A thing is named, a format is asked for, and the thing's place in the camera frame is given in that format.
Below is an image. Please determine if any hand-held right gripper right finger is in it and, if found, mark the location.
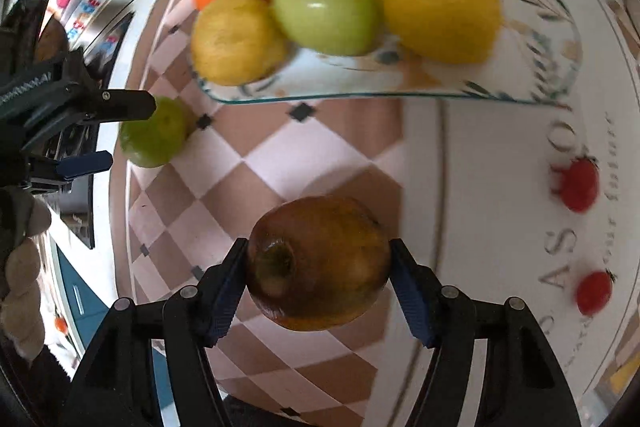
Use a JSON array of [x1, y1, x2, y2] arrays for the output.
[[388, 238, 584, 427]]

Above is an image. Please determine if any green apple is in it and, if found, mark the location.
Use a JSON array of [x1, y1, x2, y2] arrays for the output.
[[272, 0, 381, 57], [119, 96, 191, 169]]

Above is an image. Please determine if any checkered table mat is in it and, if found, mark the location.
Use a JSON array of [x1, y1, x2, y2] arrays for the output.
[[111, 0, 640, 427]]

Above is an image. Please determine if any blue kitchen cabinet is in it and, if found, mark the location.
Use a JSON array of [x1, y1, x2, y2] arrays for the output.
[[54, 246, 168, 410]]

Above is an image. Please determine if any yellow lemon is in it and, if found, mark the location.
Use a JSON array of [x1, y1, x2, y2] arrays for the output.
[[191, 0, 289, 87], [382, 0, 503, 66]]

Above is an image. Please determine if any red cherry tomato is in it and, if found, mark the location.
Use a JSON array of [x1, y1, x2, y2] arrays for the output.
[[552, 155, 601, 214], [574, 270, 615, 317]]

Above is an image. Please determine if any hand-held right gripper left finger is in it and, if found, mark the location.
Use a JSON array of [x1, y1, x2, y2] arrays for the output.
[[70, 237, 250, 427]]

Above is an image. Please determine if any person's left hand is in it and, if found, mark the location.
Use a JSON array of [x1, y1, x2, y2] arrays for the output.
[[0, 187, 54, 358]]

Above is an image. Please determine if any olive brown apple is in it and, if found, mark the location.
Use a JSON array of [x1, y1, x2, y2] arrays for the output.
[[244, 195, 394, 333]]

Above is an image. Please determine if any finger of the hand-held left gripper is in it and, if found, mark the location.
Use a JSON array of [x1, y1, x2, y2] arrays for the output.
[[82, 89, 157, 124], [29, 150, 114, 184]]

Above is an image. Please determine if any patterned oval plate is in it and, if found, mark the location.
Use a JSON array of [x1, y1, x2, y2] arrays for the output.
[[190, 0, 584, 106]]

